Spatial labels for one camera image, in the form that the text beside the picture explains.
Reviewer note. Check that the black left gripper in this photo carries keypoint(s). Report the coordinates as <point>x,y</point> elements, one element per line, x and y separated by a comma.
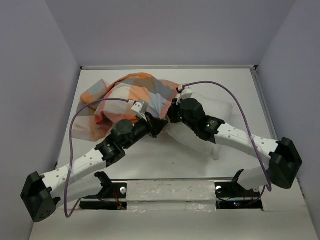
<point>155,126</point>

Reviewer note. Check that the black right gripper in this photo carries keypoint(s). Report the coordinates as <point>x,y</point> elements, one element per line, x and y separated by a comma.
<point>174,105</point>

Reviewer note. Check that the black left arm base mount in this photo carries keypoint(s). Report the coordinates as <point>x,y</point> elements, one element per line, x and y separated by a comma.
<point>112,195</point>

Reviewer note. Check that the multicolour patchwork pillowcase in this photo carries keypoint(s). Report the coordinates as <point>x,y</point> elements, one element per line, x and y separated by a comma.
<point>103,104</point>

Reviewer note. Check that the white pillow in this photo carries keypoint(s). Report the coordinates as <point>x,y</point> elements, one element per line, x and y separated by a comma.
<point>201,118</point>

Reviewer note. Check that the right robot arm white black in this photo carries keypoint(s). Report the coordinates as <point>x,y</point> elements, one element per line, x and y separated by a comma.
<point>279,160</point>

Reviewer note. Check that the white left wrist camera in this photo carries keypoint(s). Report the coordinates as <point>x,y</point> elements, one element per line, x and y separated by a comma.
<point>140,109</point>

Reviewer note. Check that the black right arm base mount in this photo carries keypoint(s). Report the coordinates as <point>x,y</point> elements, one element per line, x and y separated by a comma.
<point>231,196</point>

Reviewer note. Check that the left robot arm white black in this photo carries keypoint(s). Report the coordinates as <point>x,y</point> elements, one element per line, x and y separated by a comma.
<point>42,193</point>

